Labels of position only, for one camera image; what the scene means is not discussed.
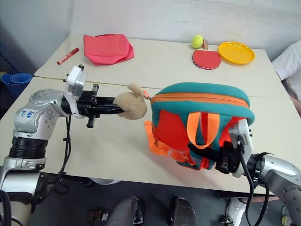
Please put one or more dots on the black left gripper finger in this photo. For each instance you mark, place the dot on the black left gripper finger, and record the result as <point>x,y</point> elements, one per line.
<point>107,99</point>
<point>109,110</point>

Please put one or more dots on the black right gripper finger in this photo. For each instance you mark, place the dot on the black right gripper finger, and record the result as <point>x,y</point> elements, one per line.
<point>207,159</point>
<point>208,150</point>

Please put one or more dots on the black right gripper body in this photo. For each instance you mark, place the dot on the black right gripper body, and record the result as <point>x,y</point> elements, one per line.
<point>227,160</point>

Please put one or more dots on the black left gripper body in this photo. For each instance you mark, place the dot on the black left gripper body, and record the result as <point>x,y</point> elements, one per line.
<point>88,103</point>

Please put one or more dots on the beige plush charm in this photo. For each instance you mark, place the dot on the beige plush charm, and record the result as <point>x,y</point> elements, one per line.
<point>131,106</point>

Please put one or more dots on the orange and teal backpack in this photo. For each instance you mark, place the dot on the orange and teal backpack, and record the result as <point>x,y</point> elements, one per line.
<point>200,94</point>

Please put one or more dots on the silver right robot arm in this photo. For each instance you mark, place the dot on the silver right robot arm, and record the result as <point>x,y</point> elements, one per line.
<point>277,171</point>

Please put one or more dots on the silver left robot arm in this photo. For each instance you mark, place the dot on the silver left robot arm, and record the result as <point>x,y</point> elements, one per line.
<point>37,113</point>

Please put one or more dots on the white shoe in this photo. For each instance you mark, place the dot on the white shoe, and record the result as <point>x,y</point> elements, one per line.
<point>236,208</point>

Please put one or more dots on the pink cloth bag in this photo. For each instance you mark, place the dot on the pink cloth bag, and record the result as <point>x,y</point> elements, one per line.
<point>105,48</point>

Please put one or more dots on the red marker pen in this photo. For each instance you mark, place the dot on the red marker pen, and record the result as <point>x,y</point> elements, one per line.
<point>67,56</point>

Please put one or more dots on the dark rounded shape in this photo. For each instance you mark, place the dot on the dark rounded shape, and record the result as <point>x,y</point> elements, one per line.
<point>183,212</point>
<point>128,212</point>

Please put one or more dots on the red table tennis paddle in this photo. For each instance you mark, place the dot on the red table tennis paddle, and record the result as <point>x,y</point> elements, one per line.
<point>206,58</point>

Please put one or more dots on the yellow plastic plate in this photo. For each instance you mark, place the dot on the yellow plastic plate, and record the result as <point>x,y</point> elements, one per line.
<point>236,52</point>

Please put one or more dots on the yellow-green tennis ball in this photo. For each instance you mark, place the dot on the yellow-green tennis ball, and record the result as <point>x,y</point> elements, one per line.
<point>197,41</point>

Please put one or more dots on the person in white shirt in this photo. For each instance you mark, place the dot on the person in white shirt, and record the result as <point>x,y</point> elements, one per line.
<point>288,63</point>

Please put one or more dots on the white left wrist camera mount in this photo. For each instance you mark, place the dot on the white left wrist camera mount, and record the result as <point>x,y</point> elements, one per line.
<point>76,80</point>

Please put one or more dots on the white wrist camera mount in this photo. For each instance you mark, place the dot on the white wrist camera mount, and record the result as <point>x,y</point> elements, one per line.
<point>244,134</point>
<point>76,80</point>

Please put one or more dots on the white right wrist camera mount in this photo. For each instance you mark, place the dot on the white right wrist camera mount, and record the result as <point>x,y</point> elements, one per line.
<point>244,134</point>

